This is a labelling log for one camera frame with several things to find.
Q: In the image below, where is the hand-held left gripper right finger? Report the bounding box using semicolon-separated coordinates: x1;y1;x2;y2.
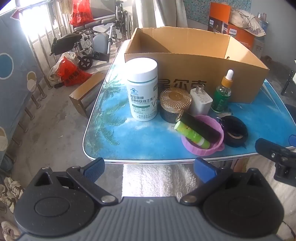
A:
180;157;264;205

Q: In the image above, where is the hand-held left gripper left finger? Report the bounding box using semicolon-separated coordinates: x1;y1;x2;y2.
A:
35;158;118;205

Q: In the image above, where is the pink plastic lid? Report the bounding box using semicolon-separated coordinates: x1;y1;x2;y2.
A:
181;115;225;156

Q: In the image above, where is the green lip balm tube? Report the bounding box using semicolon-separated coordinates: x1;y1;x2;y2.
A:
174;121;210;149

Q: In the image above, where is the black key case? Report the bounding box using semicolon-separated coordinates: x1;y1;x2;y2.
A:
179;112;223;144

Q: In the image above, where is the black tape roll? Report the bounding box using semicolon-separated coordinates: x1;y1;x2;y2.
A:
220;116;249;147

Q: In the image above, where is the white charger plug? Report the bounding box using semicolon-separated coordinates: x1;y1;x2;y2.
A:
190;84;213;116

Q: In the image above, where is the green dropper bottle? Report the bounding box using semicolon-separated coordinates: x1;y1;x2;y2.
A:
211;69;234;113

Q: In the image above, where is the gold lid jar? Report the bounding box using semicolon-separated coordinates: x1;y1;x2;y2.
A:
159;88;192;123

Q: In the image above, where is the white pill bottle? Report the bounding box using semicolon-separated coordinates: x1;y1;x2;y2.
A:
126;58;159;120

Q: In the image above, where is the brown cardboard box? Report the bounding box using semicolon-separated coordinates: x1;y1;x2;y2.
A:
124;27;270;104

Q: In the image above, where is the black metal stand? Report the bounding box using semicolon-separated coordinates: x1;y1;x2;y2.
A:
281;70;296;98

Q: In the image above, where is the small wooden stool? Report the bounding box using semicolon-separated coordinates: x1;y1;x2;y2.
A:
69;72;107;117

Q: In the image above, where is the beige sneaker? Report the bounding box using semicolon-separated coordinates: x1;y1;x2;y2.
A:
0;221;22;238
0;177;24;209

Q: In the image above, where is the red plastic bag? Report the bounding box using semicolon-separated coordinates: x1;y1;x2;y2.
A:
57;57;92;87
69;0;93;26

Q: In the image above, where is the white small appliance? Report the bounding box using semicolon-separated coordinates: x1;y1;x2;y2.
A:
253;37;265;59

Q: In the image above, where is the white plastic bag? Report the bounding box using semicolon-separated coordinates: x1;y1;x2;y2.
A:
47;52;77;85

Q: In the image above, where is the blue spotted cloth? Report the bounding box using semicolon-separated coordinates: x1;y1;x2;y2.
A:
0;9;45;172

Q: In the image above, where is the orange appliance box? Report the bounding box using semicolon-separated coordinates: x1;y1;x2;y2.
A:
208;2;255;50

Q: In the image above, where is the folding wheelchair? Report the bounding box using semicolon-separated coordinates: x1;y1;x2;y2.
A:
50;0;134;70

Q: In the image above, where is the metal window railing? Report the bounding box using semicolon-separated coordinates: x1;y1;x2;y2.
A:
14;14;63;105

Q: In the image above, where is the grey curtain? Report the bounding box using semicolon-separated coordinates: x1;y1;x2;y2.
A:
132;0;188;29

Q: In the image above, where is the floral wall cloth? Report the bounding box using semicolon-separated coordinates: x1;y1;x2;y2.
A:
184;0;252;25

